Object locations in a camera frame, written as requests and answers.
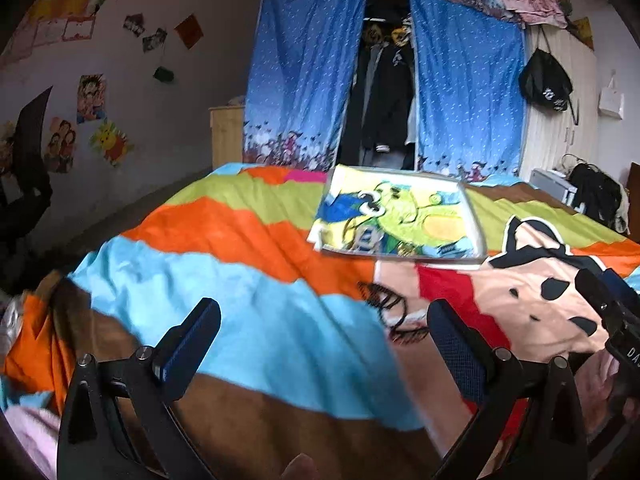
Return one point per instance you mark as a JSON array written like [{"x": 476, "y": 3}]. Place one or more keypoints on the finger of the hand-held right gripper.
[
  {"x": 595, "y": 295},
  {"x": 617, "y": 285}
]

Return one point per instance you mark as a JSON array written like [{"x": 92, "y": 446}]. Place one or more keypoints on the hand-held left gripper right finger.
[{"x": 457, "y": 345}]

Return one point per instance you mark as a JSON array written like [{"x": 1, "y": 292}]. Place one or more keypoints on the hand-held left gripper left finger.
[{"x": 192, "y": 345}]

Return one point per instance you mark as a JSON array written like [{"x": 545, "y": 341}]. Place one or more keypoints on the light blue wrist watch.
[{"x": 367, "y": 236}]

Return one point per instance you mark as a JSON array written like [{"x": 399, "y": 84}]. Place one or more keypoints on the person's right hand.
[{"x": 602, "y": 380}]

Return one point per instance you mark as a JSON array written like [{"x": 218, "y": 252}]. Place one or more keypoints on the colourful striped cartoon blanket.
[{"x": 250, "y": 280}]

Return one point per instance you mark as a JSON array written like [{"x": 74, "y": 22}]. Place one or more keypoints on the pile of black clothing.
[{"x": 595, "y": 195}]

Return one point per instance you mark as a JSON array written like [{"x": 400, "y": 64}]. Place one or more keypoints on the white side table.
[{"x": 550, "y": 183}]

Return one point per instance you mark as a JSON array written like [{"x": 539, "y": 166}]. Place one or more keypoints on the green cartoon crayon drawing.
[{"x": 415, "y": 220}]

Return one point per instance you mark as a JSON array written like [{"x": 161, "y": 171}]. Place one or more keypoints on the white cupboard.
[{"x": 550, "y": 145}]

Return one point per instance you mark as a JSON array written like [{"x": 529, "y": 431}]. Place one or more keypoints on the white paper bag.
[{"x": 611, "y": 102}]

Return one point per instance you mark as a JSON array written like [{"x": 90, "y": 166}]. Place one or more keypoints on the light pink cloth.
[{"x": 30, "y": 440}]

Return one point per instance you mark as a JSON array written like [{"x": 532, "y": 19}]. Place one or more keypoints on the wooden cabinet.
[{"x": 227, "y": 135}]

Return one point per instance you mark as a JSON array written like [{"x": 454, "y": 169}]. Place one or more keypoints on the yellow bear poster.
[{"x": 112, "y": 143}]

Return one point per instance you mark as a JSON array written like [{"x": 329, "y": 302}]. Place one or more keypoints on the family cartoon drawing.
[{"x": 61, "y": 145}]

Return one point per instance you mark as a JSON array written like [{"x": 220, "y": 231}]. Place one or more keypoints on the black office chair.
[{"x": 30, "y": 160}]

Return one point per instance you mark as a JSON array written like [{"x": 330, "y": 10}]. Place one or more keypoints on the black hanging jacket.
[{"x": 387, "y": 105}]

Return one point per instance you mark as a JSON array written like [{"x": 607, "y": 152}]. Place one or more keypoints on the anime character poster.
[{"x": 91, "y": 98}]

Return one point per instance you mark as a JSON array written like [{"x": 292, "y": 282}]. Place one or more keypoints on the colourful child drawing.
[{"x": 7, "y": 147}]

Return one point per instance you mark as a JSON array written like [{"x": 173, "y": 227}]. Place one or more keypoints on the small green hanging bag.
[{"x": 163, "y": 75}]

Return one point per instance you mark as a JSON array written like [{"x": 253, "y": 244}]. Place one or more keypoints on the pink crumpled cloth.
[{"x": 530, "y": 0}]

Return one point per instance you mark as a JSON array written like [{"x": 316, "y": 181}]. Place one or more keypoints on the red diamond paper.
[{"x": 189, "y": 32}]

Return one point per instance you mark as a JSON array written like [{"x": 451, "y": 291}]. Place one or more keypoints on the small wall photo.
[
  {"x": 135, "y": 25},
  {"x": 155, "y": 41}
]

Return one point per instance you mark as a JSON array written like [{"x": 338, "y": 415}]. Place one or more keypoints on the group of wall certificates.
[{"x": 60, "y": 25}]

